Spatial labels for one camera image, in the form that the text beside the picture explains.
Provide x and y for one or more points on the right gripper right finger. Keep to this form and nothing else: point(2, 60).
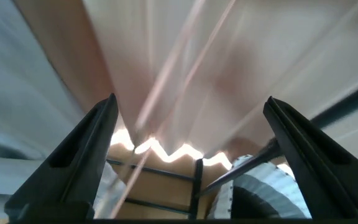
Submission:
point(331, 186)

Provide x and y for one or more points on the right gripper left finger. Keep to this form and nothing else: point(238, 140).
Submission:
point(61, 186)

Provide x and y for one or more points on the pale grey shorts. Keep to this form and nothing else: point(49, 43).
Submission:
point(11, 93)

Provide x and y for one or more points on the pink clothes hanger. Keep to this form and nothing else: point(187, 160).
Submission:
point(166, 71)

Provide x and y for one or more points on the white laundry basket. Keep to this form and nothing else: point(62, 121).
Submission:
point(275, 193)

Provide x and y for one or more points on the black clothes rack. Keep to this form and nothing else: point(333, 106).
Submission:
point(196, 186)

